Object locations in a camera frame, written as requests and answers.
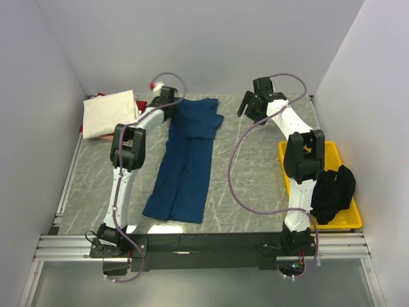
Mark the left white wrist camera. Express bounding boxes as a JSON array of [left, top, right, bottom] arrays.
[[150, 82, 164, 93]]

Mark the folded red t shirt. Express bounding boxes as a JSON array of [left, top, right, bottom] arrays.
[[79, 92, 150, 139]]

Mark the folded white t shirt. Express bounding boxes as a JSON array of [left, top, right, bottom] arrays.
[[82, 89, 143, 140]]

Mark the black base beam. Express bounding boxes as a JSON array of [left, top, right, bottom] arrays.
[[89, 232, 320, 276]]

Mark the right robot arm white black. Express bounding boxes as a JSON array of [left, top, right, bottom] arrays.
[[237, 74, 325, 255]]

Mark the yellow plastic bin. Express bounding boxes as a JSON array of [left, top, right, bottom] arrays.
[[278, 141, 362, 231]]

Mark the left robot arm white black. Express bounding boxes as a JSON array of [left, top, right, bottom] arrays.
[[90, 86, 181, 258]]

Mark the black t shirt in bin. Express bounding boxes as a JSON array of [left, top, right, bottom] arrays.
[[311, 165, 356, 224]]

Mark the blue t shirt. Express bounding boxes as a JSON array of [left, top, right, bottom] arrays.
[[143, 98, 224, 224]]

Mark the aluminium frame rail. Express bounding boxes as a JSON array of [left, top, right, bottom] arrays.
[[18, 132, 82, 306]]

